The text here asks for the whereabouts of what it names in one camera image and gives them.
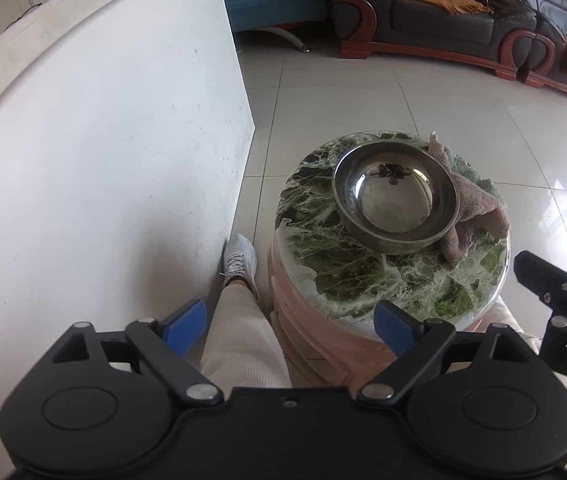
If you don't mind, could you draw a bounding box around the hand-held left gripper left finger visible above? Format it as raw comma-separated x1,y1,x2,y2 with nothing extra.
52,299,224,407

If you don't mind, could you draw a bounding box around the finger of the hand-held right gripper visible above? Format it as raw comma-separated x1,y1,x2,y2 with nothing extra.
513,250,567,328

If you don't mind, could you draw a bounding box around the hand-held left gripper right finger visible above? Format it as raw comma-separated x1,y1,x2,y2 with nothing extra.
357,300,527,406

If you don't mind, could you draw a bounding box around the pink and green towel cloth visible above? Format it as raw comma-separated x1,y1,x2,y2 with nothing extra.
428,131,511,266

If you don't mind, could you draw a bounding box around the stainless steel bowl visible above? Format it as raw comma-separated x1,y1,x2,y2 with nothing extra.
332,141,460,255

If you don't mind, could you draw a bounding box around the person's right leg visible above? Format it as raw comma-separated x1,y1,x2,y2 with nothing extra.
488,299,547,361

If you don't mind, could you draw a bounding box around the person's leg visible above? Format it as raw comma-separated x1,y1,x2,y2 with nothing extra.
200,285,294,390
488,299,547,361

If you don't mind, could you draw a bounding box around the person's left leg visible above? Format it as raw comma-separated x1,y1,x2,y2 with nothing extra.
200,285,294,390

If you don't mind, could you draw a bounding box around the round green marble table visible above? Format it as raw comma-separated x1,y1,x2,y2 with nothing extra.
268,130,511,386

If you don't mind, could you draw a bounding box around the white sneaker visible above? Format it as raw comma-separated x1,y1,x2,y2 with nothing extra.
220,233,260,306

